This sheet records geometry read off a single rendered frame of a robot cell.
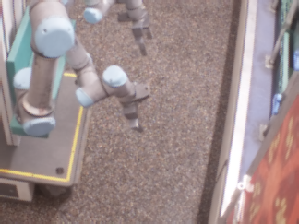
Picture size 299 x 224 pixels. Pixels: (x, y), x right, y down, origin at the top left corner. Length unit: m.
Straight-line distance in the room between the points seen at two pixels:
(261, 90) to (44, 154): 1.07
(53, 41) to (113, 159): 1.39
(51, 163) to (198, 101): 1.12
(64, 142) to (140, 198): 0.53
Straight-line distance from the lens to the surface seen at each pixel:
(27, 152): 2.38
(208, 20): 3.59
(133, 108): 1.85
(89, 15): 2.06
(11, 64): 1.94
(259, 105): 2.28
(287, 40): 2.26
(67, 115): 2.49
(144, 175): 2.69
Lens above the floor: 2.33
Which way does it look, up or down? 52 degrees down
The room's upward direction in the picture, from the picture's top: 10 degrees clockwise
